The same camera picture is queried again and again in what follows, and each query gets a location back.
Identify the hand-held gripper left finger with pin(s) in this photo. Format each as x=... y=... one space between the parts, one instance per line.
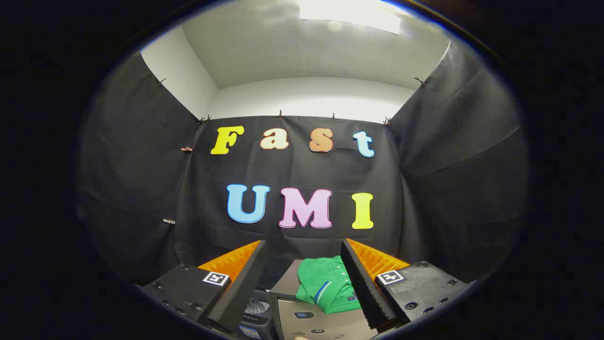
x=245 y=283

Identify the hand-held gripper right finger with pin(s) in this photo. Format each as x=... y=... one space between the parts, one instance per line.
x=361 y=283

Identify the dark grey washing machine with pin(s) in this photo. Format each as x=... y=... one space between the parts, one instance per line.
x=257 y=309

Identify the green polo shirt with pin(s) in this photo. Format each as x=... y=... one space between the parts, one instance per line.
x=325 y=278

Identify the black backdrop cloth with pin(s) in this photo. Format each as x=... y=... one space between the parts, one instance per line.
x=302 y=170

